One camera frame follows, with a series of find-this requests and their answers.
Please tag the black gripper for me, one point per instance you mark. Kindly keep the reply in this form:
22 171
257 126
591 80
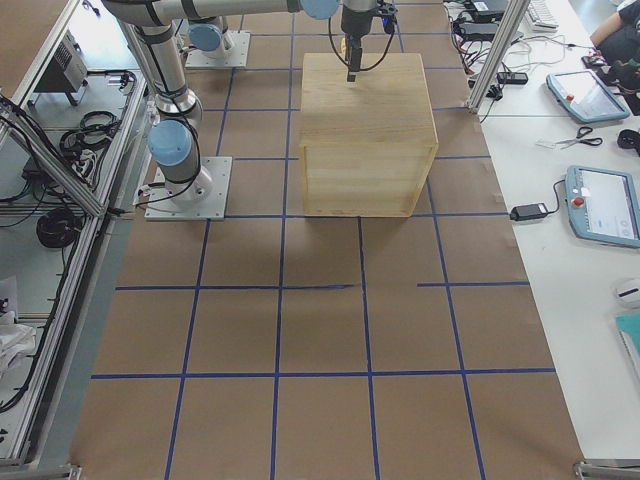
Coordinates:
354 21

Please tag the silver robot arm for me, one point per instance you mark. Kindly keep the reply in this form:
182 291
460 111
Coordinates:
210 36
155 48

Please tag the wooden drawer cabinet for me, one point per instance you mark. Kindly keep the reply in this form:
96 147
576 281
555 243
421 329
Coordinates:
367 146

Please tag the far blue teach pendant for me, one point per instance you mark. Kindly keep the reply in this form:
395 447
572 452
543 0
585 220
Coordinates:
585 97

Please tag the blue teach pendant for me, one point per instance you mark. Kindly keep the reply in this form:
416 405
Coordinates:
602 206
585 97

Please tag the black power adapter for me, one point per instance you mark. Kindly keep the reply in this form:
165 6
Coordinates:
528 212

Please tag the seated person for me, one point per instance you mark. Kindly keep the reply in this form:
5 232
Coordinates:
617 38

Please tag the grey control box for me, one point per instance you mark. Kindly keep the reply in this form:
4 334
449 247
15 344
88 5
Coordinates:
66 72

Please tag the near blue teach pendant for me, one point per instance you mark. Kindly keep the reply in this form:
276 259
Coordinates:
602 206

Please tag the white computer mouse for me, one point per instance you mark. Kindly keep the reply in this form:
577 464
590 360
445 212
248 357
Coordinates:
626 291

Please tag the teal notebook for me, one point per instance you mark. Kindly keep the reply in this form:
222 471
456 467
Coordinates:
628 328

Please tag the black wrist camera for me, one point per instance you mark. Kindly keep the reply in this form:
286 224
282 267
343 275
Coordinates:
387 12

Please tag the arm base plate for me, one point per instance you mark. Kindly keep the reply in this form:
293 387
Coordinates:
237 57
205 199

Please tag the aluminium frame post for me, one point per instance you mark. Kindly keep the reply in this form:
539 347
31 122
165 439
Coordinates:
511 20

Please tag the black handled scissors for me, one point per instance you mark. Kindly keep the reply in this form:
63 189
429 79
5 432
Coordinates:
582 136

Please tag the aluminium side frame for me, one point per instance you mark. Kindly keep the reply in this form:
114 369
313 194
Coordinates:
59 167

